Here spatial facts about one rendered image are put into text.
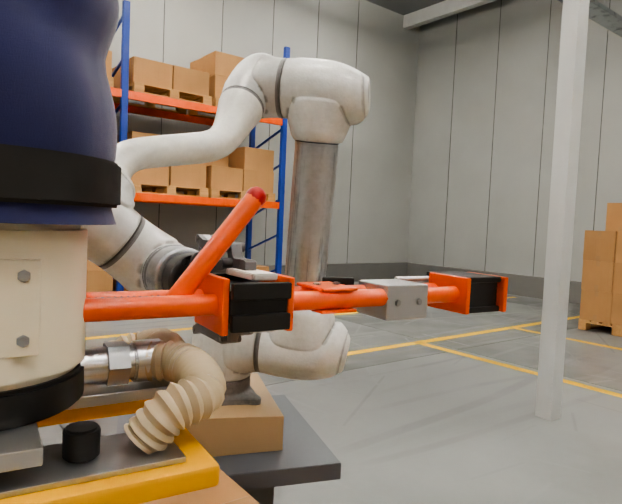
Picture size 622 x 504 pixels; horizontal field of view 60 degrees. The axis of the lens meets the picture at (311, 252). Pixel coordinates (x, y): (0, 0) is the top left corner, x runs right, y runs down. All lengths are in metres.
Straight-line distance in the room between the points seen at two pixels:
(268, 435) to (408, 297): 0.75
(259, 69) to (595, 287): 7.18
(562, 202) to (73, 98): 3.75
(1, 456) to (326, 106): 0.93
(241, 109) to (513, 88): 11.21
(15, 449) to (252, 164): 8.64
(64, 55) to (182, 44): 9.76
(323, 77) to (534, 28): 11.24
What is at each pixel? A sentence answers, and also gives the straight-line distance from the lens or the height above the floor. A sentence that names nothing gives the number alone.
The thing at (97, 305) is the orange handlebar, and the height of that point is 1.22.
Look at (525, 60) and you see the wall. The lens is 12.26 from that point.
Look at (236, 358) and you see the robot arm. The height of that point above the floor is 0.97.
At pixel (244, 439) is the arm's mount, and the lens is 1.36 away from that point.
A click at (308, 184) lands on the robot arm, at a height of 1.39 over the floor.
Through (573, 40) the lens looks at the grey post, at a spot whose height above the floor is 2.58.
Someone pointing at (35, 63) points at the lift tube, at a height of 1.41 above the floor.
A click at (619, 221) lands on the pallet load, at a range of 8.62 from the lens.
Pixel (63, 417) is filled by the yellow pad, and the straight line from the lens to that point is 0.63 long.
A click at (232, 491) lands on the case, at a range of 0.78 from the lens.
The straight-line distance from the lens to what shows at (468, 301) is 0.76.
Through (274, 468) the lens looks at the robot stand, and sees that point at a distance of 1.30.
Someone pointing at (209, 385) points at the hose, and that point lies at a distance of 0.49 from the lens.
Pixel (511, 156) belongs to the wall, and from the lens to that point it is 11.96.
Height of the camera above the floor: 1.31
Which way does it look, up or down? 3 degrees down
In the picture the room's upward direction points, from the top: 2 degrees clockwise
